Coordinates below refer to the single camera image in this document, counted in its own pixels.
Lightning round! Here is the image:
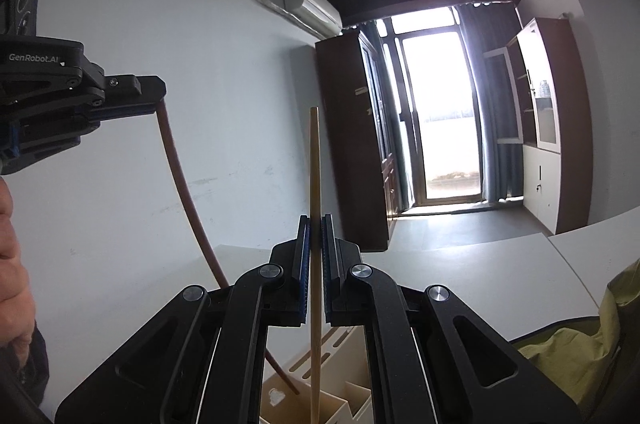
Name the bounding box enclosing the cream slotted utensil holder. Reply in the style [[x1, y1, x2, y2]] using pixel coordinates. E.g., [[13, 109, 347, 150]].
[[260, 325, 373, 424]]

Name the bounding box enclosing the brown cabinet with glass doors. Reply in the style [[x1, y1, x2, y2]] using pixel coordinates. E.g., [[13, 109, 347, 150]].
[[482, 17, 594, 236]]

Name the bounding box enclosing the brown wooden wardrobe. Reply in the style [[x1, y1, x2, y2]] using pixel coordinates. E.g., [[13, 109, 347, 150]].
[[315, 27, 402, 253]]

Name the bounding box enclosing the light wooden chopstick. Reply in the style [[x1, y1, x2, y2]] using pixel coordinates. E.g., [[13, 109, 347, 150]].
[[309, 107, 324, 424]]

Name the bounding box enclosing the white air conditioner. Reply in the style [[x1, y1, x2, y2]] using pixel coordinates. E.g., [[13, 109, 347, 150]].
[[282, 0, 342, 38]]

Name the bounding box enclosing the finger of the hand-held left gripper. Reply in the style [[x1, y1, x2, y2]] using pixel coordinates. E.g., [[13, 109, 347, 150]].
[[15, 105, 157, 156], [70, 56, 167, 116]]

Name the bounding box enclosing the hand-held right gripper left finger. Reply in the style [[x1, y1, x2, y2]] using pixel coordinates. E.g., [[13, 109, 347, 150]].
[[55, 214, 313, 424]]

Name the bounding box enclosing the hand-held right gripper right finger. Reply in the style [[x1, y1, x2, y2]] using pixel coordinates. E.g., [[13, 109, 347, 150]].
[[321, 213, 583, 424]]

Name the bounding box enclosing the glass balcony door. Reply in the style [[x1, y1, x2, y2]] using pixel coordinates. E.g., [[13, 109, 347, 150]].
[[380, 7, 493, 211]]

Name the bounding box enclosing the dark blue curtain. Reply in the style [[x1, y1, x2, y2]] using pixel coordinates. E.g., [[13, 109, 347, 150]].
[[457, 2, 526, 203]]

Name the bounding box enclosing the brown chopstick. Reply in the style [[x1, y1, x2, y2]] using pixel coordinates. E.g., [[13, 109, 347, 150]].
[[156, 100, 301, 396]]

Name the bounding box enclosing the person's left hand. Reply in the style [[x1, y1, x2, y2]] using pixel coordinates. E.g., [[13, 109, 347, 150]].
[[0, 179, 37, 350]]

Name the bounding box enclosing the olive green jacket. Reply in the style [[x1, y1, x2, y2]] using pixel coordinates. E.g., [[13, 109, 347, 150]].
[[515, 257, 640, 410]]

